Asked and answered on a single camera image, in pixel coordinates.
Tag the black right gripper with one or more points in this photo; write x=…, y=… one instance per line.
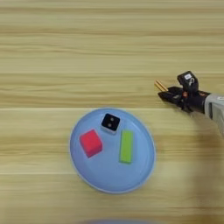
x=195, y=100

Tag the black cube with white base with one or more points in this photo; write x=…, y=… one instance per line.
x=110, y=122

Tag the light blue round plate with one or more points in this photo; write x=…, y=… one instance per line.
x=108, y=172

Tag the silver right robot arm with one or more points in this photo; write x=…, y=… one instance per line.
x=215, y=109

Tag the green rectangular block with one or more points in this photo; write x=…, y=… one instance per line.
x=126, y=147

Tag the red cube block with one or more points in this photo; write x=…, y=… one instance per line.
x=91, y=143

